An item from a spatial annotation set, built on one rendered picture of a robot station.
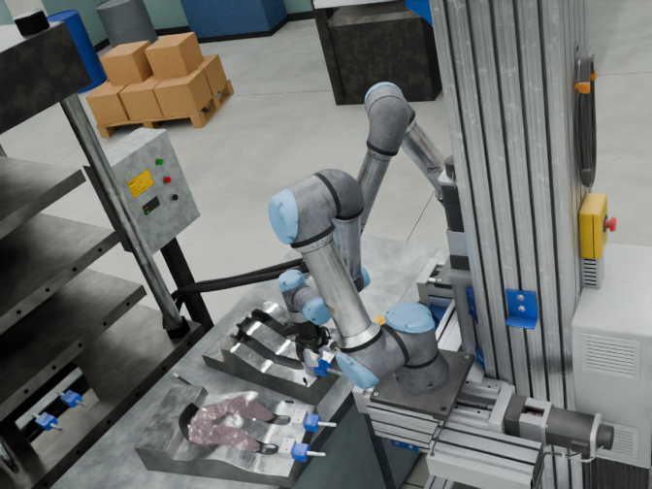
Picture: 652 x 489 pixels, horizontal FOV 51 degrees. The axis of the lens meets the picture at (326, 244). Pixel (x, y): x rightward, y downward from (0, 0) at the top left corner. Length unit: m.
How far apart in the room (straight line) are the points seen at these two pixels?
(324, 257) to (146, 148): 1.23
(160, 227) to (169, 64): 4.34
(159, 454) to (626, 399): 1.32
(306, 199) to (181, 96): 5.25
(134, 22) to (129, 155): 6.35
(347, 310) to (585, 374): 0.61
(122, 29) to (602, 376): 7.78
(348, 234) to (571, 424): 0.72
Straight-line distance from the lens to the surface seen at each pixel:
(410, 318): 1.73
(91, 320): 2.60
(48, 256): 2.58
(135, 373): 2.70
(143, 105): 7.03
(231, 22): 9.21
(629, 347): 1.73
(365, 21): 5.95
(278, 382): 2.28
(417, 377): 1.82
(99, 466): 2.42
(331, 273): 1.61
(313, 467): 2.30
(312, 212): 1.56
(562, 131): 1.48
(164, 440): 2.20
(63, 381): 2.55
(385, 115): 1.93
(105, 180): 2.42
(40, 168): 2.62
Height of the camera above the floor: 2.39
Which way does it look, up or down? 33 degrees down
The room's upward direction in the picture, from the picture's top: 16 degrees counter-clockwise
